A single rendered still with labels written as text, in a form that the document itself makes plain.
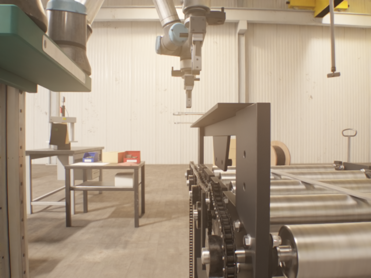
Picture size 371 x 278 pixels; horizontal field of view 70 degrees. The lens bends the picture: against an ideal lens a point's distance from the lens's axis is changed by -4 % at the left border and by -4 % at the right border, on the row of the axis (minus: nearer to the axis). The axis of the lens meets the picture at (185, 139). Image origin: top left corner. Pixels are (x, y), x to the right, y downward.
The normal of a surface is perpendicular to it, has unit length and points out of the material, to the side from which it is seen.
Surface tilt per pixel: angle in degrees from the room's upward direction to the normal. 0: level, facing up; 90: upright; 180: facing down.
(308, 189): 65
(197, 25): 90
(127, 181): 90
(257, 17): 90
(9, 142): 90
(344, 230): 25
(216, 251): 56
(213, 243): 34
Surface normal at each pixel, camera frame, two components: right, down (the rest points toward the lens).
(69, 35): 0.54, 0.00
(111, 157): -0.17, 0.00
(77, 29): 0.80, 0.00
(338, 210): 0.03, -0.33
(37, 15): 0.99, 0.00
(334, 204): 0.02, -0.66
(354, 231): 0.01, -0.90
